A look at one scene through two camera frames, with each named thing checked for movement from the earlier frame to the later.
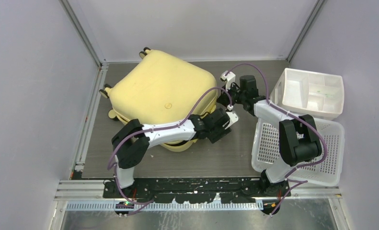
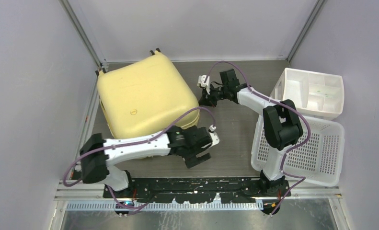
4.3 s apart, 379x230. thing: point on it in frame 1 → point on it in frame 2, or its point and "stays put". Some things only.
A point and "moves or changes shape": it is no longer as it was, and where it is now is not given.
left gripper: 222,132 → 191,160
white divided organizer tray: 317,95 stays put
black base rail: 200,190 stays put
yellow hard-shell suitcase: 157,88 moves or changes shape
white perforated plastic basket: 327,169 stays put
